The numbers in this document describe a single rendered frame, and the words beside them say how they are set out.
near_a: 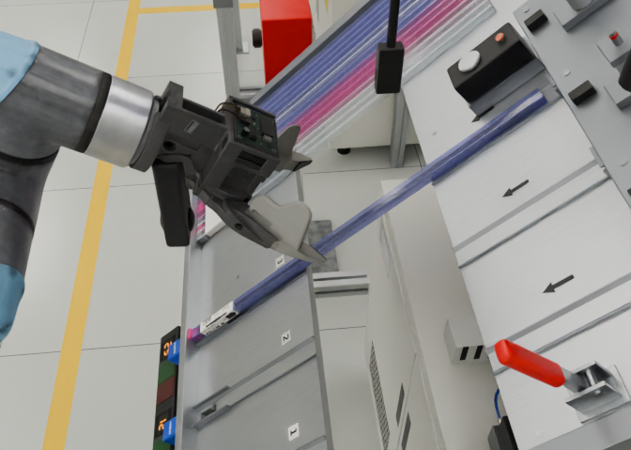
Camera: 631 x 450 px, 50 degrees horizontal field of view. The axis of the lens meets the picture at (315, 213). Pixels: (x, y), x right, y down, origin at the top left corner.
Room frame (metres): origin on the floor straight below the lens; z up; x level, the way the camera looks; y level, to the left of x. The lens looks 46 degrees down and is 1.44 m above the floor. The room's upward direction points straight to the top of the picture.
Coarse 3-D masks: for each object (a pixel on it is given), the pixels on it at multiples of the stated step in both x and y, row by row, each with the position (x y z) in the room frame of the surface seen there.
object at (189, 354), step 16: (192, 208) 0.71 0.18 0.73; (192, 240) 0.64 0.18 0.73; (192, 256) 0.61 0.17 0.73; (192, 272) 0.58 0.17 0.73; (192, 288) 0.56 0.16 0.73; (192, 304) 0.53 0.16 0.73; (192, 320) 0.51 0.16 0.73; (192, 352) 0.46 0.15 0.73; (192, 368) 0.44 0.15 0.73; (192, 384) 0.41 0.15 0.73; (192, 400) 0.39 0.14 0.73; (192, 416) 0.37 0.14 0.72; (176, 432) 0.35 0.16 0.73; (192, 432) 0.35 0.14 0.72; (176, 448) 0.33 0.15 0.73; (192, 448) 0.34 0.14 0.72
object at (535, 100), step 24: (528, 96) 0.52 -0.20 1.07; (504, 120) 0.51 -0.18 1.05; (480, 144) 0.51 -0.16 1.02; (432, 168) 0.51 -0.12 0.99; (408, 192) 0.50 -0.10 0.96; (360, 216) 0.50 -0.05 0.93; (336, 240) 0.49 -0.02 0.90; (288, 264) 0.50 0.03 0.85; (264, 288) 0.48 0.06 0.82; (192, 336) 0.48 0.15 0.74
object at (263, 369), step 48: (288, 192) 0.63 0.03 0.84; (240, 240) 0.60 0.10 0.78; (240, 288) 0.52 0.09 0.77; (288, 288) 0.48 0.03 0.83; (240, 336) 0.45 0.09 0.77; (288, 336) 0.41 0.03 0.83; (240, 384) 0.39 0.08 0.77; (288, 384) 0.36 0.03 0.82; (240, 432) 0.33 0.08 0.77; (288, 432) 0.31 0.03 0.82
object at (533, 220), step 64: (512, 0) 0.68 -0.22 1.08; (448, 64) 0.65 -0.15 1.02; (448, 128) 0.56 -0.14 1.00; (512, 128) 0.50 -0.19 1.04; (576, 128) 0.47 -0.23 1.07; (448, 192) 0.48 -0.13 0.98; (512, 192) 0.44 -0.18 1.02; (576, 192) 0.40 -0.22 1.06; (512, 256) 0.37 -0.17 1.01; (576, 256) 0.34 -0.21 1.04; (512, 320) 0.32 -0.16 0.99; (576, 320) 0.29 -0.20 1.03; (512, 384) 0.27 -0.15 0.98
